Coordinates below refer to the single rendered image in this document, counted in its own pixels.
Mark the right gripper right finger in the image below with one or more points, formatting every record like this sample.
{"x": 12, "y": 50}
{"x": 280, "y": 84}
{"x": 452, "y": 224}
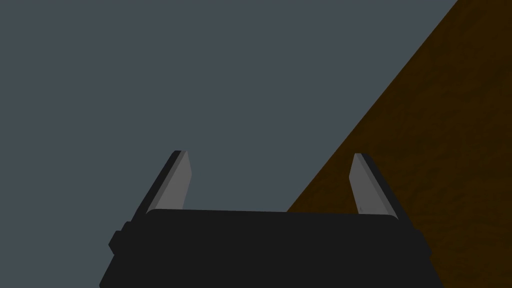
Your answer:
{"x": 370, "y": 192}

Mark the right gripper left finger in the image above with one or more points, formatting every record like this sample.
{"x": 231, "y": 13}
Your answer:
{"x": 172, "y": 186}

